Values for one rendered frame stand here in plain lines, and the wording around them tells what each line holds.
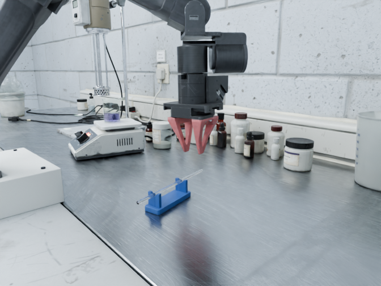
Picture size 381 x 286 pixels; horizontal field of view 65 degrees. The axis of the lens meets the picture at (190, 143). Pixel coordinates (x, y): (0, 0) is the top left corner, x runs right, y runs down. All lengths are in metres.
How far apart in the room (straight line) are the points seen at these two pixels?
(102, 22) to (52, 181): 0.76
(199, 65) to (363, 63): 0.48
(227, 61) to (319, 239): 0.33
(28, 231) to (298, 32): 0.83
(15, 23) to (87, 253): 0.38
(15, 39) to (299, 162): 0.64
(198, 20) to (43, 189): 0.40
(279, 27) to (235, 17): 0.18
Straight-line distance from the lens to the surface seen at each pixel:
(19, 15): 0.60
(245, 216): 0.54
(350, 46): 0.91
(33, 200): 0.61
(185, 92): 0.56
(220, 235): 0.48
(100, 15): 1.24
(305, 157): 0.78
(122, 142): 0.89
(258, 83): 1.05
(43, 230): 0.54
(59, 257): 0.46
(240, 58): 0.58
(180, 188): 0.60
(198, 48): 0.56
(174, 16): 0.56
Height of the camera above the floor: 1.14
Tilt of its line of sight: 14 degrees down
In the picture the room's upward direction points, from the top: straight up
